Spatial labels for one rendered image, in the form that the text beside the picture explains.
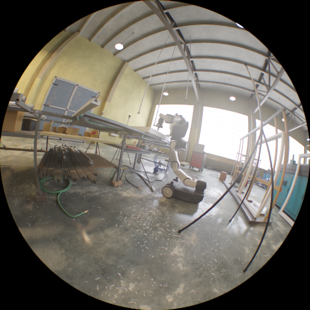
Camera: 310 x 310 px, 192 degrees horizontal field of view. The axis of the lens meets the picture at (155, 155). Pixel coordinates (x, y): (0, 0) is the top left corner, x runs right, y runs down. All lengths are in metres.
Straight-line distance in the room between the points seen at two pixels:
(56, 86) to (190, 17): 8.89
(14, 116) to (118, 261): 1.38
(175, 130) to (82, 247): 1.75
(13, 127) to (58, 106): 6.31
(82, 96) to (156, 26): 6.99
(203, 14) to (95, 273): 8.47
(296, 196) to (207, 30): 8.26
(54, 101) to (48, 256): 7.23
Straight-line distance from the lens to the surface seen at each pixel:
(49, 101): 7.51
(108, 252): 0.76
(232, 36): 8.29
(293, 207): 3.24
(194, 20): 7.79
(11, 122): 1.22
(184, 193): 1.43
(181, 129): 1.56
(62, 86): 7.77
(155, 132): 1.27
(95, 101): 0.44
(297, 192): 3.23
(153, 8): 5.77
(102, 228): 0.87
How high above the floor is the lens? 0.70
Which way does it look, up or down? 5 degrees down
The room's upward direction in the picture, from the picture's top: 13 degrees clockwise
